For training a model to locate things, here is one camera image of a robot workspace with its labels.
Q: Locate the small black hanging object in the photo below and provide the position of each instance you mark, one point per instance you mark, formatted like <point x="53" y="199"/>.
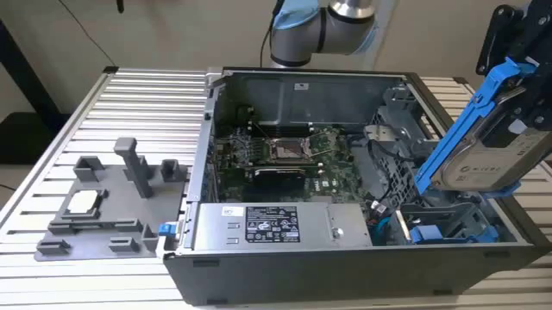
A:
<point x="120" y="6"/>

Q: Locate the black graphics card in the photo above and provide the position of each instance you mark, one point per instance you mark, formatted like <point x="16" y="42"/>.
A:
<point x="275" y="182"/>

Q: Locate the grey parts rack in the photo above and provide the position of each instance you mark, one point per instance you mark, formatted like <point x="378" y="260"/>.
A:
<point x="116" y="206"/>

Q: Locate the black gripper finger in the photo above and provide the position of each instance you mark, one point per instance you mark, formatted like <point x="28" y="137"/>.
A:
<point x="536" y="106"/>
<point x="496" y="38"/>

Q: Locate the CPU socket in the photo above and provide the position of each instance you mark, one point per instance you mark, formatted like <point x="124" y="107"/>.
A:
<point x="286" y="149"/>

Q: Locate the black furniture frame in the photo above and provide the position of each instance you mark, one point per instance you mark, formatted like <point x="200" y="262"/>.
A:
<point x="25" y="135"/>

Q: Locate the grey metal disk bay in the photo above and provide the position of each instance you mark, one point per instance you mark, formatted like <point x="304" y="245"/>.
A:
<point x="387" y="132"/>

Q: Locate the green motherboard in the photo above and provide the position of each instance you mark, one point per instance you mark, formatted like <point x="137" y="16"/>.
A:
<point x="341" y="181"/>

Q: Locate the hard disk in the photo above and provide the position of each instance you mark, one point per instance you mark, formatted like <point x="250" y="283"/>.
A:
<point x="478" y="168"/>
<point x="423" y="233"/>

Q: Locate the black open PC case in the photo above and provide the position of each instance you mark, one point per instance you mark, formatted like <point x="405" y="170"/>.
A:
<point x="302" y="277"/>

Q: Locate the silver power supply unit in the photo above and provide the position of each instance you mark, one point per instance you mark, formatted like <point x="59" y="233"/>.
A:
<point x="215" y="226"/>

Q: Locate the silver CPU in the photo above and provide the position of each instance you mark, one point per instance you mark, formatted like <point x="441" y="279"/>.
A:
<point x="81" y="201"/>

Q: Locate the blue case latch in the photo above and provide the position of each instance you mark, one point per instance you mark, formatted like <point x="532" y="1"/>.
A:
<point x="165" y="230"/>

